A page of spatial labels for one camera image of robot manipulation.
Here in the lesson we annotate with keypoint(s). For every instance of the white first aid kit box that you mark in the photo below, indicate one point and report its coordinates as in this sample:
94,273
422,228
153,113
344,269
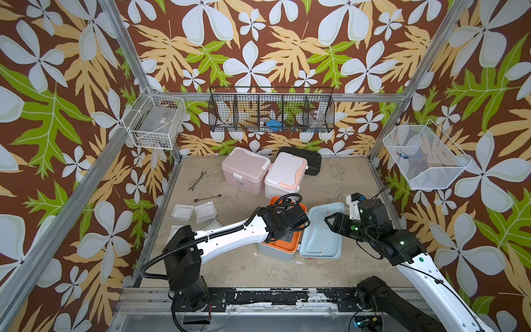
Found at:
285,175

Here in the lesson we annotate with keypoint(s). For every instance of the white wire basket left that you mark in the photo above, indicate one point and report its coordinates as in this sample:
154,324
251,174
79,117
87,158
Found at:
153,121

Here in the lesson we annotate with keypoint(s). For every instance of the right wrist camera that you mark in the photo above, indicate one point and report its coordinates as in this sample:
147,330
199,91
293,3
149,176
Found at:
352,201

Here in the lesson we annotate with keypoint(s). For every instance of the black wire basket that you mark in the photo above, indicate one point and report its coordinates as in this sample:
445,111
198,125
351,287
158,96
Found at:
299,109

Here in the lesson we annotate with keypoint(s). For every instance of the black plastic case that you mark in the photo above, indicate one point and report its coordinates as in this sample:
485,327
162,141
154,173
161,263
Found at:
313,159

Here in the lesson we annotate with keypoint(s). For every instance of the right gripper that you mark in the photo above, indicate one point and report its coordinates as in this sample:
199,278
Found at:
341,218

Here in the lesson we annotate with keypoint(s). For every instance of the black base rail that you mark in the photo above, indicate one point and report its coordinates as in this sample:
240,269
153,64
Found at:
223,299

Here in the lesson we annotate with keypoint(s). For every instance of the pink first aid kit box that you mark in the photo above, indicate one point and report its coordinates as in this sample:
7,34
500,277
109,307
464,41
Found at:
246,170

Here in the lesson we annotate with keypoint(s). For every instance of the blue object in basket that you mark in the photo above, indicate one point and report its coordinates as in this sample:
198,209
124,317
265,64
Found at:
274,126

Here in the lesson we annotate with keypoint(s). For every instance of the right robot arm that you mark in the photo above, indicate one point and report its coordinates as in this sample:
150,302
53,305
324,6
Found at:
404,251

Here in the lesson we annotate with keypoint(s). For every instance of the large steel wrench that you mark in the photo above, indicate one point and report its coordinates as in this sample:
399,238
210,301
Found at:
197,181

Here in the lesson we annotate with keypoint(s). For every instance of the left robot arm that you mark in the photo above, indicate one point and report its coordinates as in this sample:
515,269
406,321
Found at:
181,260

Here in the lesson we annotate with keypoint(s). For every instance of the white mesh basket right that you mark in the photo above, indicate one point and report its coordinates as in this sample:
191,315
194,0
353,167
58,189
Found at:
426,155

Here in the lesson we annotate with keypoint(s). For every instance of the small steel wrench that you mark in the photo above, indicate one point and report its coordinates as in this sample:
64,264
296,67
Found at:
208,198

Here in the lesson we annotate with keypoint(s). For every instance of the blue orange first aid kit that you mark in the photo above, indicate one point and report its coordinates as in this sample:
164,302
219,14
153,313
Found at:
317,241

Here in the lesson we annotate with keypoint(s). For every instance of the orange tray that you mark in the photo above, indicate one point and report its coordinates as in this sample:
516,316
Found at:
287,246

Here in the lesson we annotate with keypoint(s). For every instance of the clear tape roll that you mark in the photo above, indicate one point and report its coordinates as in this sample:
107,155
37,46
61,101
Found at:
343,198

